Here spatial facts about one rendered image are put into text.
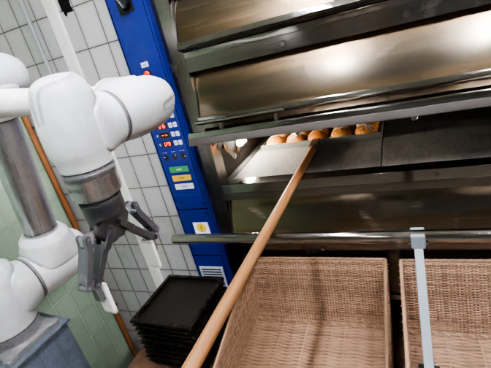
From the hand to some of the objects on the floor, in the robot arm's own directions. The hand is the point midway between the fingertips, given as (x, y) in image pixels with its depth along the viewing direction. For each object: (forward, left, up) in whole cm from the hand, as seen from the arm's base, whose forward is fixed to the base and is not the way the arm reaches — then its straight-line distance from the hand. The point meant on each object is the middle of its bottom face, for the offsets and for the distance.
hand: (134, 282), depth 73 cm
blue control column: (-44, +164, -130) cm, 214 cm away
